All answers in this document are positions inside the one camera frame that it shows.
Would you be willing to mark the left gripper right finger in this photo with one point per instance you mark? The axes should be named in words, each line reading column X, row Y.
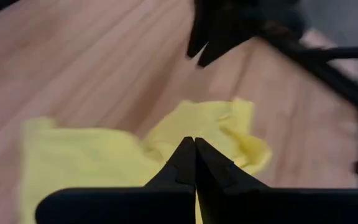
column 244, row 202

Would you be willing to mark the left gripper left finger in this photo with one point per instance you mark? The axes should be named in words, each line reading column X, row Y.
column 154, row 202

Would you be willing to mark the yellow garment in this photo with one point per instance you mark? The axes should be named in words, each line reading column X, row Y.
column 89, row 155

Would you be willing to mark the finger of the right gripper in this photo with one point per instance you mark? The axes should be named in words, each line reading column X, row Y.
column 219, row 45
column 198, row 40

